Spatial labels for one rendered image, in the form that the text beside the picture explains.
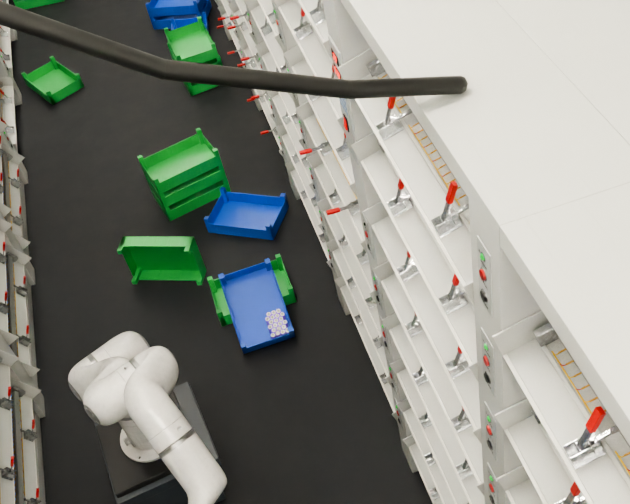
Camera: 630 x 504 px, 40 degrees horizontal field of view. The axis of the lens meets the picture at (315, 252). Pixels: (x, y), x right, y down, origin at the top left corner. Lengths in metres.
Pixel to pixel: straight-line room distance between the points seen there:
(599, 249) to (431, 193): 0.48
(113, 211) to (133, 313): 0.65
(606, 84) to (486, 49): 0.19
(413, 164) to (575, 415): 0.55
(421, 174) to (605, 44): 0.37
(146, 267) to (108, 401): 1.66
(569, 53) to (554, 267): 0.41
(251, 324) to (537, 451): 2.02
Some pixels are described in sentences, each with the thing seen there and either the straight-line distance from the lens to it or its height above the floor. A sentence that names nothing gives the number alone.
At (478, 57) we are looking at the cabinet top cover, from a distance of 1.30.
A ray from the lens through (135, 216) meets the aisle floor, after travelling 3.90.
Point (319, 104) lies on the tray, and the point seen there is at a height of 1.12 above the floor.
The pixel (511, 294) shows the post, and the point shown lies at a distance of 1.13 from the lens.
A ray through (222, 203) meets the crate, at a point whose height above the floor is 0.02.
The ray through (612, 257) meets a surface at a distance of 1.00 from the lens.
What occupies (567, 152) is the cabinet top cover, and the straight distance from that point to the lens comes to 1.13.
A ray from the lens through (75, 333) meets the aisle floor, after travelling 3.53.
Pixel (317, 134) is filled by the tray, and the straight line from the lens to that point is 2.52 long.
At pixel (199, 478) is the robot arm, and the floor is 0.92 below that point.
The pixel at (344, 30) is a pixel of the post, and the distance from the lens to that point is 1.64.
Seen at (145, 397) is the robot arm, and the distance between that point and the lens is 1.87.
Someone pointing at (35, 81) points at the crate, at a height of 0.00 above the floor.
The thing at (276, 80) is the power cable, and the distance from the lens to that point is 1.11.
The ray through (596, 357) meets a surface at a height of 1.74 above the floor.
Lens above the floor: 2.47
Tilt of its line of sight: 45 degrees down
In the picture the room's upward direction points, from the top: 14 degrees counter-clockwise
